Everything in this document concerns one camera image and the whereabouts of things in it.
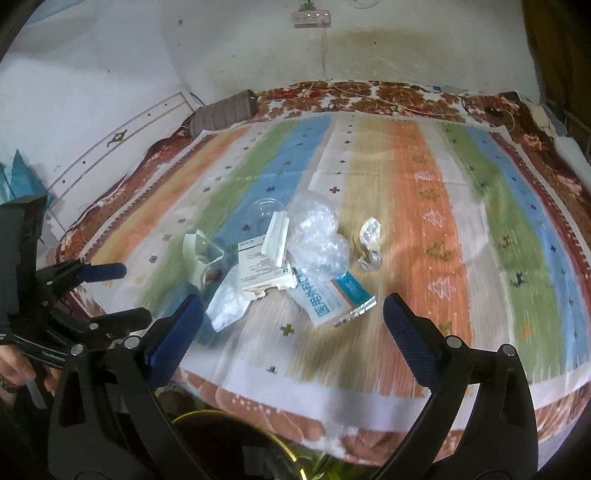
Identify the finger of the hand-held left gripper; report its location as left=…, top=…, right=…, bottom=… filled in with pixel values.
left=46, top=307, right=153, bottom=349
left=34, top=261, right=127, bottom=305

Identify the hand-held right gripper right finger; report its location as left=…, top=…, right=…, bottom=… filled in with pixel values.
left=369, top=293, right=539, bottom=480

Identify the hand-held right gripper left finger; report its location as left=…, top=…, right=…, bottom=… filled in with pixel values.
left=48, top=293, right=218, bottom=480

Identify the white blue mask packet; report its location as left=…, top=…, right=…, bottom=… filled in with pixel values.
left=295, top=270, right=379, bottom=328

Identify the pale green packet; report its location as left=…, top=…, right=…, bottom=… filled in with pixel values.
left=184, top=228, right=227, bottom=287

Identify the white cardboard box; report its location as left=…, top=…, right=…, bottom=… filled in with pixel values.
left=238, top=210, right=301, bottom=301

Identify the dark bin with yellow rim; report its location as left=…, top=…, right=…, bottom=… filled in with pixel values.
left=171, top=408, right=324, bottom=480

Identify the clear bubble wrap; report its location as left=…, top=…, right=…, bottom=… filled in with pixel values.
left=284, top=194, right=352, bottom=280

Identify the person's left hand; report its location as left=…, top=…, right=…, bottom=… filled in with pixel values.
left=0, top=346, right=61, bottom=395

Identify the teal cloth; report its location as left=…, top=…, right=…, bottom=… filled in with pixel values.
left=0, top=148, right=54, bottom=204

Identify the crumpled clear wrapper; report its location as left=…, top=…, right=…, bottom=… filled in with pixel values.
left=353, top=217, right=384, bottom=273

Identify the striped colourful cloth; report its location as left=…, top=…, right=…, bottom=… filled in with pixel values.
left=95, top=113, right=591, bottom=407

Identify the white bed headboard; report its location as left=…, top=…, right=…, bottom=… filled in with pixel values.
left=44, top=90, right=199, bottom=232

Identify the clear plastic dome lid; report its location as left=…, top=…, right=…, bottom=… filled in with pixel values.
left=247, top=198, right=284, bottom=222

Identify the grey striped pillow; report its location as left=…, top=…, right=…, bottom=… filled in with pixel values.
left=189, top=90, right=257, bottom=137

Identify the white cloth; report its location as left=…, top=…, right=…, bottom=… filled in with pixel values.
left=551, top=134, right=591, bottom=169

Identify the brown floral blanket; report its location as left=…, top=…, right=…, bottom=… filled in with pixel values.
left=55, top=80, right=591, bottom=462

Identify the white power strip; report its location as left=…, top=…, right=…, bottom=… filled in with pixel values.
left=290, top=9, right=332, bottom=28

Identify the brown hanging cloth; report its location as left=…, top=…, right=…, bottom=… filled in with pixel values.
left=524, top=0, right=591, bottom=116

